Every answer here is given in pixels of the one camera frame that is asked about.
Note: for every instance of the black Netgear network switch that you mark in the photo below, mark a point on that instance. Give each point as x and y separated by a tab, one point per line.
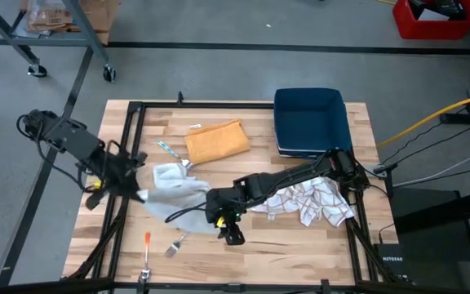
392	261

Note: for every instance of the brown cardboard stack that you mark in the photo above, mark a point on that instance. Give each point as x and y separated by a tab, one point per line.
100	16

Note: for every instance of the black side stand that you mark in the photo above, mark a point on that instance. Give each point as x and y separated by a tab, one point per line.
435	212

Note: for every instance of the blue fabric bin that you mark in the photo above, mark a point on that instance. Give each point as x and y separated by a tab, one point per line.
308	118

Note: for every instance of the black device in crate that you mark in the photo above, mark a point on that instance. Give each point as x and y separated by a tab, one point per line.
447	6

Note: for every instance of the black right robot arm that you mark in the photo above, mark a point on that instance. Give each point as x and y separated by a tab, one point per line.
284	181

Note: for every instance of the black aluminium rig frame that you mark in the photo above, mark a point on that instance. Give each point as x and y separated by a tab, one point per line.
218	105

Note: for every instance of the red plastic crate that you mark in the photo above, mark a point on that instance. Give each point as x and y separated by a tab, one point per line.
435	29

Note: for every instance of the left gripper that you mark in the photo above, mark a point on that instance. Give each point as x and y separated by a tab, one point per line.
118	175

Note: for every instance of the orange towel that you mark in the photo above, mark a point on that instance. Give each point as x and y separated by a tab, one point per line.
216	143

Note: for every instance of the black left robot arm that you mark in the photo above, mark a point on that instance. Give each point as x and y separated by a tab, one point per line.
72	139

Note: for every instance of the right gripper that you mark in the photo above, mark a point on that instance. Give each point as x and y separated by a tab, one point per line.
224	204

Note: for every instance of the white waffle-weave towel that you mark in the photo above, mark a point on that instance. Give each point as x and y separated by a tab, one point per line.
178	192

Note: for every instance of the white red-checked towel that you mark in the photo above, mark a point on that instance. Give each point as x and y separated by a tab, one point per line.
312	200

